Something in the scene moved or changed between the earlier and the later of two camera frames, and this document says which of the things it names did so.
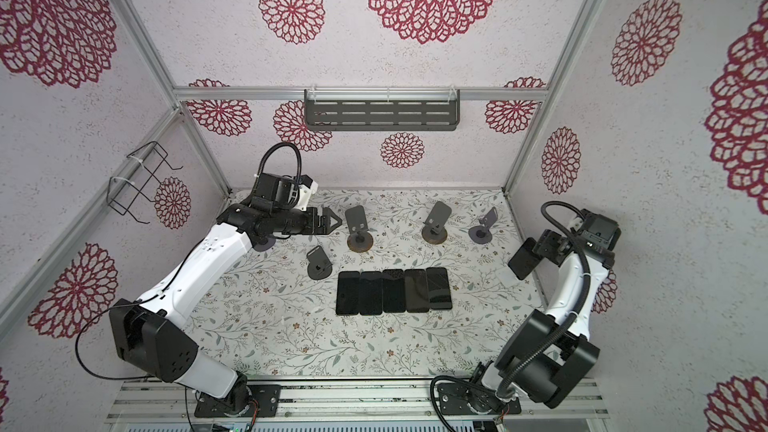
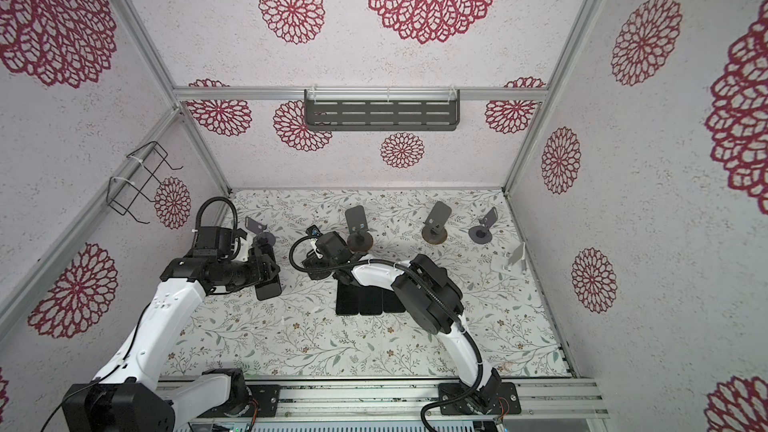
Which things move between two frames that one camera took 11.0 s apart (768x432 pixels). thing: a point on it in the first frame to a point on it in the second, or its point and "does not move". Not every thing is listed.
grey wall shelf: x=382 y=109 does not move
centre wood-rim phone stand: x=360 y=240 does not move
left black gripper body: x=293 y=221 to x=239 y=273
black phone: x=524 y=260 to x=268 y=289
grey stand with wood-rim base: x=434 y=230 does not move
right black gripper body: x=550 y=242 to x=314 y=262
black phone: x=371 y=292 does not move
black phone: x=393 y=290 does not move
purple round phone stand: x=482 y=234 does not move
